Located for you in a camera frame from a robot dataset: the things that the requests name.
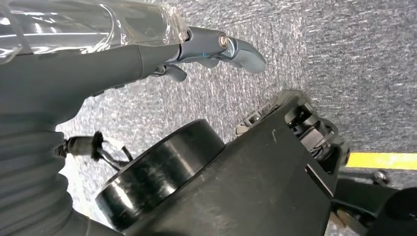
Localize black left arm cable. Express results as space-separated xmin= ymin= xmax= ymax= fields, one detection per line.
xmin=55 ymin=131 xmax=134 ymax=172

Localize black robot lower body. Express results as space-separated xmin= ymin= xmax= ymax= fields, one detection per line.
xmin=94 ymin=89 xmax=417 ymax=236

